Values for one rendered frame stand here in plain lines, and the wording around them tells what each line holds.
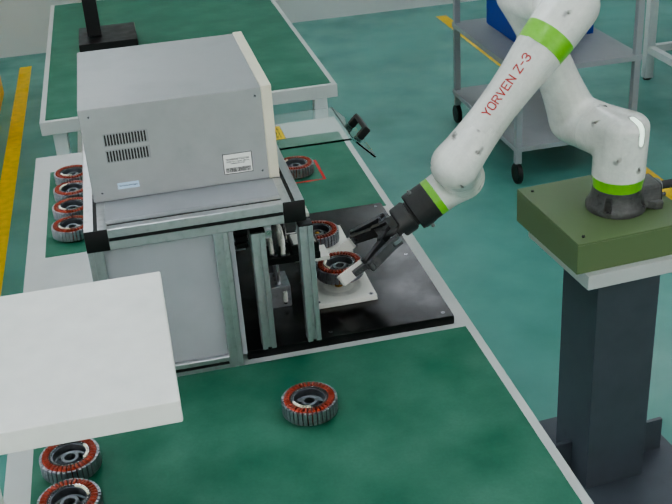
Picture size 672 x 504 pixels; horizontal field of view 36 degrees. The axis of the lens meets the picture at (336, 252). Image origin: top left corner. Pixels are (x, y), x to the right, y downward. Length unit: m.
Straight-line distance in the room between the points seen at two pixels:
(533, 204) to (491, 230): 1.74
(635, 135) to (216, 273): 1.06
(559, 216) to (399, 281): 0.45
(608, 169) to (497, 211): 2.04
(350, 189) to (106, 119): 1.08
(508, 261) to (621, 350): 1.44
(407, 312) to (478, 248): 1.96
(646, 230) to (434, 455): 0.91
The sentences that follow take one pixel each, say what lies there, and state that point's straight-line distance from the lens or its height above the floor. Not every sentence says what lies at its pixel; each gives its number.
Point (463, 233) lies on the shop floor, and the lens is 4.40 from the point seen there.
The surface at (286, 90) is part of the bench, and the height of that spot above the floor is 0.75.
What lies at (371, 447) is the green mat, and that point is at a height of 0.75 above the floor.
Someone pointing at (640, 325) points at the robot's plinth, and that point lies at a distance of 2.80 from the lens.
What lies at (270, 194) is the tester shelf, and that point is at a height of 1.11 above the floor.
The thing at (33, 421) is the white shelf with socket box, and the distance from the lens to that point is 1.38.
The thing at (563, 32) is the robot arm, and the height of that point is 1.35.
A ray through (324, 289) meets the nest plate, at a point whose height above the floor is 0.78.
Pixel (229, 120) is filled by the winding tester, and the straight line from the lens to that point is 2.14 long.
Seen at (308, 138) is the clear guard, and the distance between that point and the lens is 2.53.
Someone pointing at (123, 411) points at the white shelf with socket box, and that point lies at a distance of 1.36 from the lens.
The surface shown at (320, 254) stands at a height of 0.88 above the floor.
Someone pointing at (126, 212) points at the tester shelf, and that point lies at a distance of 2.12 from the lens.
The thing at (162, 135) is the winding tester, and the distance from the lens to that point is 2.14.
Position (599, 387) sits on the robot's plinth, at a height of 0.36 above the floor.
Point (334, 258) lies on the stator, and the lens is 2.44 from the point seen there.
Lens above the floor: 1.97
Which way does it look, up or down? 27 degrees down
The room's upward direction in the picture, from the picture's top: 4 degrees counter-clockwise
